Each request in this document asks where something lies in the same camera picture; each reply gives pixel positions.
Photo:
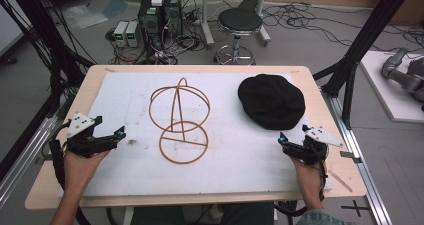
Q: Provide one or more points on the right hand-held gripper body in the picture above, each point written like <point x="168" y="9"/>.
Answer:
<point x="311" y="146"/>

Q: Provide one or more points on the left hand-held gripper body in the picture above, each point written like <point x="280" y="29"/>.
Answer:
<point x="83" y="141"/>

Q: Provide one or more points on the black hat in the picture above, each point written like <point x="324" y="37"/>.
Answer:
<point x="271" y="101"/>

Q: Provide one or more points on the person's left hand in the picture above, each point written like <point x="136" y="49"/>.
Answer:
<point x="80" y="168"/>

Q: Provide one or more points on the person's right hand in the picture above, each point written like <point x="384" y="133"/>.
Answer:
<point x="308" y="180"/>

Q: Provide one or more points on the thin wooden stick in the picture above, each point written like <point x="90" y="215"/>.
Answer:
<point x="340" y="181"/>

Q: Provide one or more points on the white foam mat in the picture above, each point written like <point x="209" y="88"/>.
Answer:
<point x="233" y="158"/>

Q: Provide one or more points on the black tape cross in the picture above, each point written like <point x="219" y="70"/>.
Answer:
<point x="356" y="207"/>

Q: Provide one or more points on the person's legs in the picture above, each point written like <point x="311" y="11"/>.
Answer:
<point x="240" y="215"/>

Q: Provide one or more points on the white platform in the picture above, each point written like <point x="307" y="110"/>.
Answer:
<point x="383" y="88"/>

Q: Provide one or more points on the grey power supply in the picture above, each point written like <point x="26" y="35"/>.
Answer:
<point x="132" y="33"/>
<point x="120" y="33"/>

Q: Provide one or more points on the large black computer tower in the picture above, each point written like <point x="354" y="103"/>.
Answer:
<point x="150" y="23"/>

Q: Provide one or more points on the clear plastic sheet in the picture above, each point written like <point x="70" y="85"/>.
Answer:
<point x="85" y="16"/>

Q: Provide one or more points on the black round stool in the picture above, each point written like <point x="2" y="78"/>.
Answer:
<point x="239" y="20"/>

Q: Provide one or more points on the small black computer tower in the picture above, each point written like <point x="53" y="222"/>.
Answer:
<point x="172" y="13"/>

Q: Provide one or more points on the aluminium rail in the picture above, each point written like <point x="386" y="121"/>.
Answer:
<point x="23" y="158"/>
<point x="356" y="165"/>

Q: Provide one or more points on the black metal frame post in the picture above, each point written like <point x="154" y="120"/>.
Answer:
<point x="360" y="45"/>

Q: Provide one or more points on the white desk leg frame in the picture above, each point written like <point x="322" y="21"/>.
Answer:
<point x="207" y="18"/>

